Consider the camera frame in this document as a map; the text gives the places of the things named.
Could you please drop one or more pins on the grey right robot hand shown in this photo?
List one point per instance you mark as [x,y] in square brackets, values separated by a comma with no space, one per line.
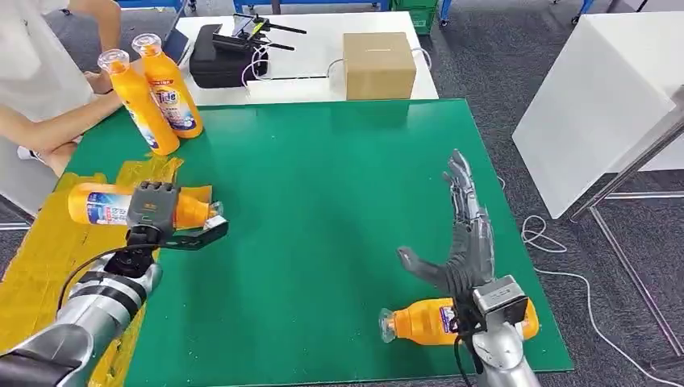
[470,251]

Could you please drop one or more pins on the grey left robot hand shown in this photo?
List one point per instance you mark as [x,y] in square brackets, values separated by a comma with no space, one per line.
[152,208]

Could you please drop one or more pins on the orange detergent bottle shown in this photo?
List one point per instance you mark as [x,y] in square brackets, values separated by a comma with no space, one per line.
[99,205]
[141,112]
[422,320]

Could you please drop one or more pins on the orange bottle with Tide label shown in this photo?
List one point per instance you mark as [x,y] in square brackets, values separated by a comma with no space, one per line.
[176,107]

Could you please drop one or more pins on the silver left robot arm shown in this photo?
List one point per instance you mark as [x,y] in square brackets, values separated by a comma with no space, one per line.
[96,310]

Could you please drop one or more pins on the white bench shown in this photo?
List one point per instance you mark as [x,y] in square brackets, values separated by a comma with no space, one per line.
[21,181]

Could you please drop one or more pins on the black carry case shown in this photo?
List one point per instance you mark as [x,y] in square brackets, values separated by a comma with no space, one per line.
[213,68]

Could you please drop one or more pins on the green table mat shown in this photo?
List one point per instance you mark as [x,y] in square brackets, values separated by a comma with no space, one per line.
[320,187]

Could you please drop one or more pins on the dark tablet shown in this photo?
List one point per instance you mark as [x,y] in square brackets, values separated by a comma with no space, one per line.
[176,45]

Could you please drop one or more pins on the person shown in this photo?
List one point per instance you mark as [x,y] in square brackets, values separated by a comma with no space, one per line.
[32,69]

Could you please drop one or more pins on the large white table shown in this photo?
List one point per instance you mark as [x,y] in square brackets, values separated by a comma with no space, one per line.
[588,107]

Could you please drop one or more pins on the black remote controller with antennas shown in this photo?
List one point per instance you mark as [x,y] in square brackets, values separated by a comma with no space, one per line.
[246,30]

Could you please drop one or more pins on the brown cardboard box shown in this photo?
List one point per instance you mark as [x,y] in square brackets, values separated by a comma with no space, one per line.
[378,68]

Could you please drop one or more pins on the green crate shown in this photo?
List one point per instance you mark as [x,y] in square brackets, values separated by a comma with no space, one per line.
[419,16]

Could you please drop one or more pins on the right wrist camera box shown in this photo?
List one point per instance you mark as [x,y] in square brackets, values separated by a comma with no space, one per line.
[499,299]

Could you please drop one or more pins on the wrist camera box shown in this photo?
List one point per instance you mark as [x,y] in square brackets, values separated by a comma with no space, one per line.
[499,299]
[213,228]

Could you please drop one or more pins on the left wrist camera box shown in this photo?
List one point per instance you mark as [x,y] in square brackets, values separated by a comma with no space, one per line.
[213,228]

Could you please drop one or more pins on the steel table leg frame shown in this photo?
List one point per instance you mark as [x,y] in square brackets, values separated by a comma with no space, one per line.
[630,168]

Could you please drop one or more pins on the blue metal frame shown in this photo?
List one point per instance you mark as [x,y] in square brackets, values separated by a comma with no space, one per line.
[310,3]
[155,3]

